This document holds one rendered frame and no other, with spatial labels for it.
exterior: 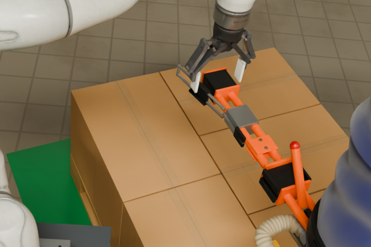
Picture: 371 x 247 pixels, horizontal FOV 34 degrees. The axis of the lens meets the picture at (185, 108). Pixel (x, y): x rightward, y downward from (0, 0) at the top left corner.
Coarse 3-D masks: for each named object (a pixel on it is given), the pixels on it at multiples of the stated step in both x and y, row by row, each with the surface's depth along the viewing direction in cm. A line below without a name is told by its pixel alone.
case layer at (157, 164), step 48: (96, 96) 252; (144, 96) 256; (192, 96) 259; (240, 96) 263; (288, 96) 267; (96, 144) 234; (144, 144) 237; (192, 144) 240; (288, 144) 247; (336, 144) 250; (96, 192) 251; (144, 192) 221; (192, 192) 224; (240, 192) 226; (144, 240) 207; (192, 240) 209; (240, 240) 212; (288, 240) 214
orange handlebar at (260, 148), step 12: (216, 96) 165; (228, 108) 162; (252, 144) 153; (264, 144) 153; (252, 156) 154; (264, 156) 152; (276, 156) 152; (288, 204) 143; (312, 204) 142; (300, 216) 140
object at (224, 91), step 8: (208, 72) 169; (216, 72) 169; (224, 72) 169; (208, 80) 166; (216, 80) 167; (224, 80) 167; (232, 80) 167; (208, 88) 168; (216, 88) 164; (224, 88) 165; (232, 88) 166; (224, 96) 166
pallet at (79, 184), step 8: (72, 160) 279; (72, 168) 283; (72, 176) 287; (80, 176) 272; (80, 184) 276; (80, 192) 280; (88, 200) 278; (88, 208) 275; (88, 216) 274; (96, 216) 260; (96, 224) 270
